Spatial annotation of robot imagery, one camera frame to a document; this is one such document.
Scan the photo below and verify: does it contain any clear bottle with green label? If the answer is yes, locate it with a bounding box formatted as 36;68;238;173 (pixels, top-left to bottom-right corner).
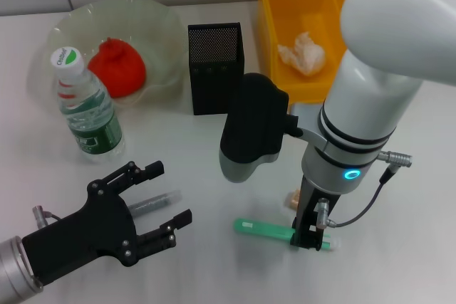
49;46;126;164

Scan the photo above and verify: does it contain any gripper cable with connector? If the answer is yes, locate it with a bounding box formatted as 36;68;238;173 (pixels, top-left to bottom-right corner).
316;150;414;230
31;205;62;229

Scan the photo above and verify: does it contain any small tan eraser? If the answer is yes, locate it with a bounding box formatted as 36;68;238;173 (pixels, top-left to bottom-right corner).
283;189;304;209

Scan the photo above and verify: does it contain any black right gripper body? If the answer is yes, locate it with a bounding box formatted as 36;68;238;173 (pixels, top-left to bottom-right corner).
293;174;342;234

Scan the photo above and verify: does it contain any right gripper cable with connector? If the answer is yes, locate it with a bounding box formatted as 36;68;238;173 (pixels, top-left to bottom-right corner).
316;150;414;230

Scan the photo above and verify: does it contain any green pen with white tip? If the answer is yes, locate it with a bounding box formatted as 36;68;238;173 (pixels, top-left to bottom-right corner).
233;216;343;252

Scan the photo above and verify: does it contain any grey marker pen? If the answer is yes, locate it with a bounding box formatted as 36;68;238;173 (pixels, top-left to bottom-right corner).
126;191;182;218

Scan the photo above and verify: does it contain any black mesh pen holder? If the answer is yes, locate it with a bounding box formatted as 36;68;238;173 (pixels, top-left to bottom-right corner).
187;21;246;116

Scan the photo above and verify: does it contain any white paper ball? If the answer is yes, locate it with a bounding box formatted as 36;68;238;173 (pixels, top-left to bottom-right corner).
276;31;327;76

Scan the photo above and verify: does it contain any red-orange toy orange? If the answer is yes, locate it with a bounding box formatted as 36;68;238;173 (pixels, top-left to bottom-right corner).
87;36;147;99

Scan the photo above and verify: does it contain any yellow plastic bin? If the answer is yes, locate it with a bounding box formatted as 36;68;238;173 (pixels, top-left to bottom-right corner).
253;0;359;106

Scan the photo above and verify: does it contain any translucent wavy fruit plate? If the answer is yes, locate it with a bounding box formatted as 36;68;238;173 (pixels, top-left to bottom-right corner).
30;0;185;109

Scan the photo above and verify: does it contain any left gripper cable with connector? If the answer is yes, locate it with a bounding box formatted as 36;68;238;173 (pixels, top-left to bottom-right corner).
31;205;62;229

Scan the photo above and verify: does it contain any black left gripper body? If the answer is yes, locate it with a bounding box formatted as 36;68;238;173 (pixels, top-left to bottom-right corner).
21;180;140;287

